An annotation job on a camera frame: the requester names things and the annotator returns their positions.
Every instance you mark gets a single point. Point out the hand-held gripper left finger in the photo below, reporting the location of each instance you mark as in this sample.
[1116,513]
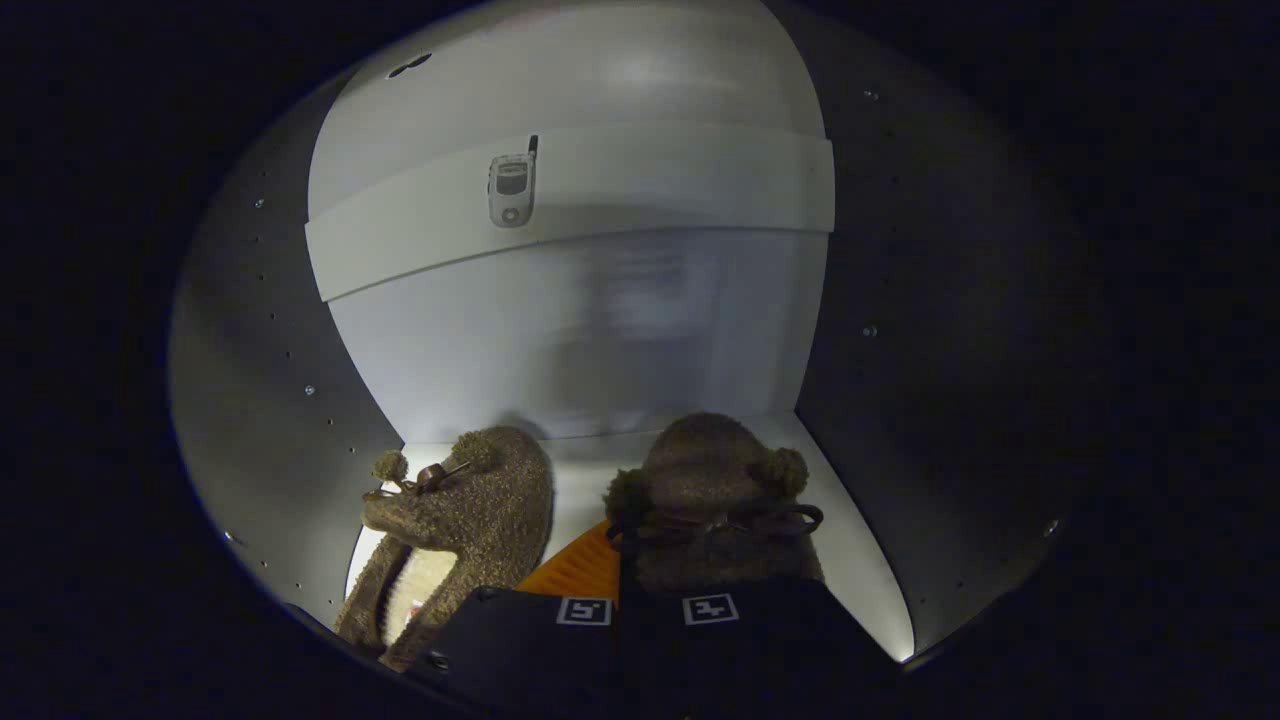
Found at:
[520,645]

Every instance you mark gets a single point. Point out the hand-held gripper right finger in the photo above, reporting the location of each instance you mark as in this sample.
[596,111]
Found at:
[780,650]

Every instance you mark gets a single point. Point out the brown fuzzy slipper shoe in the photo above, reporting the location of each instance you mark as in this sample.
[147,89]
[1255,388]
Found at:
[700,470]
[480,510]

